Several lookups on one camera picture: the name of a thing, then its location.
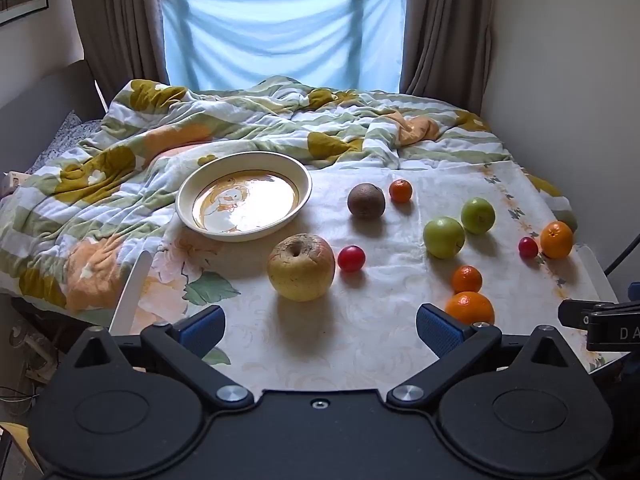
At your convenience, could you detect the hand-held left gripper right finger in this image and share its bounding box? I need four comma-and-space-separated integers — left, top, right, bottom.
385, 303, 592, 408

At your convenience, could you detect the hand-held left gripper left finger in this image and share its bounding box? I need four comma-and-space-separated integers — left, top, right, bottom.
62, 304, 256, 411

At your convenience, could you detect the grey headboard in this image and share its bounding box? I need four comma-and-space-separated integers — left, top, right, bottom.
0, 59, 108, 176

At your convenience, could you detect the cream plate with cartoon print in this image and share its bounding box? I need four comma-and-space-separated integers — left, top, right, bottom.
175, 151, 313, 242

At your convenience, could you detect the cardboard piece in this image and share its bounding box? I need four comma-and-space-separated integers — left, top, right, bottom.
0, 422, 43, 476

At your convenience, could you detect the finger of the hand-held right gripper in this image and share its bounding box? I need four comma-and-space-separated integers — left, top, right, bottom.
558, 299, 617, 330

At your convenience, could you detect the brown curtain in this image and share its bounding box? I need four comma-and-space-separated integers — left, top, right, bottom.
67, 0, 171, 103
400, 0, 496, 113

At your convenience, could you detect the green apple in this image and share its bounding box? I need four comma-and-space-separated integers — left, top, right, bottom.
423, 216, 466, 260
460, 197, 496, 235

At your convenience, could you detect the small pale box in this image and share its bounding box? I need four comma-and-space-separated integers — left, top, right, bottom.
0, 171, 31, 196

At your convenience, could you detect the green striped floral blanket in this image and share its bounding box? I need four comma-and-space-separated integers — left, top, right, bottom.
0, 76, 578, 311

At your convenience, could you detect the brown kiwi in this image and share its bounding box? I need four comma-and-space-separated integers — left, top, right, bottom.
347, 183, 386, 219

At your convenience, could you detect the patterned grey pillow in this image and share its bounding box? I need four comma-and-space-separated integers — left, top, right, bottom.
30, 110, 103, 171

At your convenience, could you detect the cream floral tablecloth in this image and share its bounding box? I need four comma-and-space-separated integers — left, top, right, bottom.
107, 162, 626, 393

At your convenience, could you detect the light blue window cloth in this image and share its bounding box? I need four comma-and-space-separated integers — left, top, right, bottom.
160, 0, 408, 93

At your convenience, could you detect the orange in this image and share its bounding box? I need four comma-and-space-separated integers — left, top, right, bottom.
444, 291, 496, 327
540, 220, 574, 260

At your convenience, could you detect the large yellow apple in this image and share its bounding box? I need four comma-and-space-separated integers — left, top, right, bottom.
266, 233, 336, 303

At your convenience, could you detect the white chair back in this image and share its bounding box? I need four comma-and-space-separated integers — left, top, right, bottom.
108, 251, 152, 336

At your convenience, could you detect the black cable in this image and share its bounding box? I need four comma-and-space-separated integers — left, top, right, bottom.
602, 232, 640, 276

